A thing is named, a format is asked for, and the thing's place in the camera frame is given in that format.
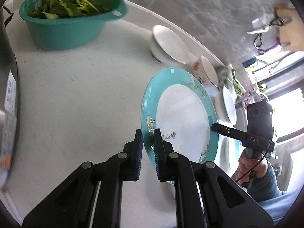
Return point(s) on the brown-rimmed floral bowl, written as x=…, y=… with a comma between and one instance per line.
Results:
x=204, y=71

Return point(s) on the bag of green vegetables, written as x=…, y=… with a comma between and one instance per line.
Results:
x=227, y=77

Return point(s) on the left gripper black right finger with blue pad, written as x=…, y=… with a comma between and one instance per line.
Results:
x=205, y=195

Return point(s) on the white bowl at left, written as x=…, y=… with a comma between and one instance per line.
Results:
x=225, y=107

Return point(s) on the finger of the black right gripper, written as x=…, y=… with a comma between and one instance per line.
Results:
x=227, y=131

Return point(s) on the wooden cutting board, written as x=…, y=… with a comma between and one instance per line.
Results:
x=291, y=34

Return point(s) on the teal colander with greens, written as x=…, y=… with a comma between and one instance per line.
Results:
x=58, y=25

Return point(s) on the teal floral plate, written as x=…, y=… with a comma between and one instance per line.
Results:
x=177, y=103

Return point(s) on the white deep bowl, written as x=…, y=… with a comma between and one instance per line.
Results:
x=167, y=47

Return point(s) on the blue sleeve forearm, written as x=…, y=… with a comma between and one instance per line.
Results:
x=266, y=193

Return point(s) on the right hand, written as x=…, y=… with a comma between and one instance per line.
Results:
x=259, y=167

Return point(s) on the hanging scissors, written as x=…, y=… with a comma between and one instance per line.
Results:
x=275, y=23

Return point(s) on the teal plate at edge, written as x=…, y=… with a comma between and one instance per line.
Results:
x=228, y=153

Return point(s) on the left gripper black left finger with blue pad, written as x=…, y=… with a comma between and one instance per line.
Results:
x=91, y=196

